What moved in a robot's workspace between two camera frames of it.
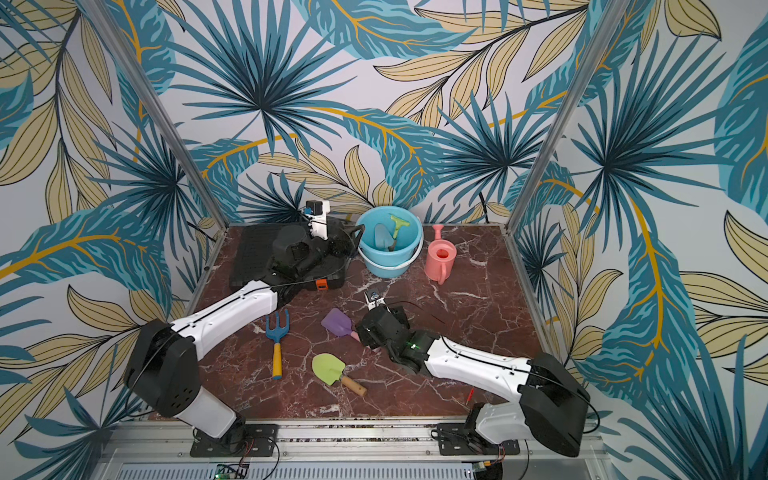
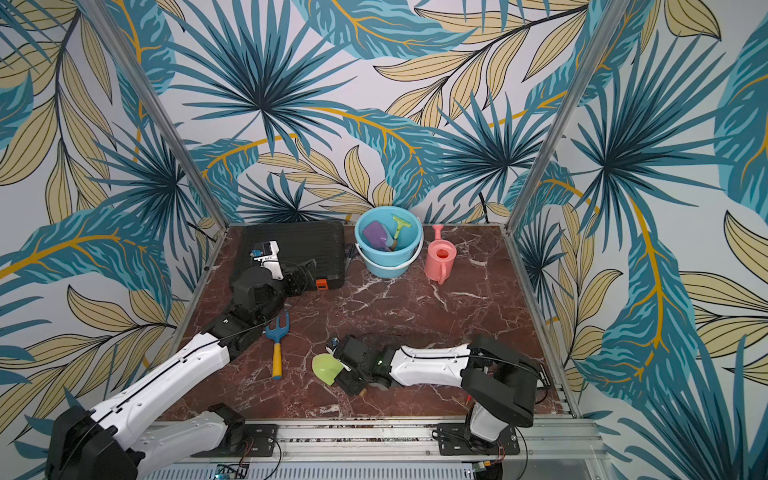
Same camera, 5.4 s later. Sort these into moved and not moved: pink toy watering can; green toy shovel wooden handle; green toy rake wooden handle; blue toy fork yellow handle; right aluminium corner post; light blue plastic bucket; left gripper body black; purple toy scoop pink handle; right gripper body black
Moved: left gripper body black; purple toy scoop pink handle; right gripper body black
Not moved: right aluminium corner post; pink toy watering can; light blue plastic bucket; blue toy fork yellow handle; green toy rake wooden handle; green toy shovel wooden handle
